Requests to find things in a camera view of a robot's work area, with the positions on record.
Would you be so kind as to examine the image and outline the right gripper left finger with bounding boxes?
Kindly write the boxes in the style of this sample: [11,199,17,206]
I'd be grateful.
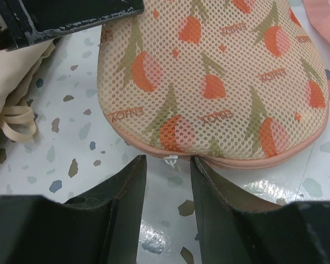
[0,155,147,263]

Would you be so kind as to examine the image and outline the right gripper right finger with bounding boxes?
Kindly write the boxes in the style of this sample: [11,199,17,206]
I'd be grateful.
[190,157,330,263]

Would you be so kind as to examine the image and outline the beige folded garment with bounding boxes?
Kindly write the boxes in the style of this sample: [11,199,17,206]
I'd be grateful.
[0,0,56,167]

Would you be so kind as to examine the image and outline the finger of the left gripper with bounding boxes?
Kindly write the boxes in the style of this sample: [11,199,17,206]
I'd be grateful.
[0,0,145,51]

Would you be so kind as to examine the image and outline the tulip print mesh laundry bag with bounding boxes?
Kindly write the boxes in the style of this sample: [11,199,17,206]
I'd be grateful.
[97,1,330,169]

